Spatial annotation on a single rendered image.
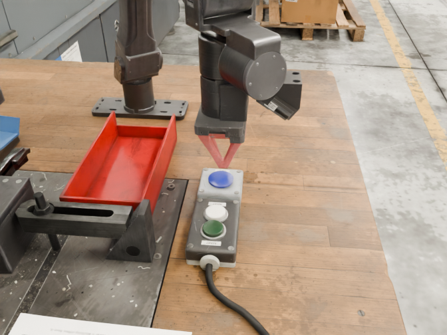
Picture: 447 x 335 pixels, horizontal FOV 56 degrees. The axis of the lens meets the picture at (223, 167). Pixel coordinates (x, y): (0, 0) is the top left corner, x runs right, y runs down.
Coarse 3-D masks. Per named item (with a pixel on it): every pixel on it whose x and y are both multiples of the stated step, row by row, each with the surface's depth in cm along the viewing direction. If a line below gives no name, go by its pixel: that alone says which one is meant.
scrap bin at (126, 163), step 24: (96, 144) 71; (120, 144) 79; (144, 144) 79; (168, 144) 73; (96, 168) 71; (120, 168) 73; (144, 168) 73; (72, 192) 62; (96, 192) 68; (120, 192) 68; (144, 192) 60
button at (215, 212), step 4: (208, 208) 60; (212, 208) 60; (216, 208) 60; (220, 208) 60; (224, 208) 60; (208, 212) 59; (212, 212) 59; (216, 212) 59; (220, 212) 59; (224, 212) 59; (208, 216) 59; (212, 216) 59; (216, 216) 59; (220, 216) 59; (224, 216) 59
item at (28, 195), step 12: (24, 192) 57; (12, 216) 55; (0, 228) 52; (12, 228) 55; (0, 240) 52; (12, 240) 55; (24, 240) 58; (0, 252) 53; (12, 252) 55; (24, 252) 58; (0, 264) 54; (12, 264) 55
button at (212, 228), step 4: (212, 220) 58; (216, 220) 58; (204, 224) 58; (208, 224) 58; (212, 224) 58; (216, 224) 58; (220, 224) 58; (204, 228) 57; (208, 228) 57; (212, 228) 57; (216, 228) 57; (220, 228) 57; (204, 232) 57; (208, 232) 56; (212, 232) 56; (216, 232) 56; (220, 232) 56; (208, 236) 56; (212, 236) 56; (216, 236) 56
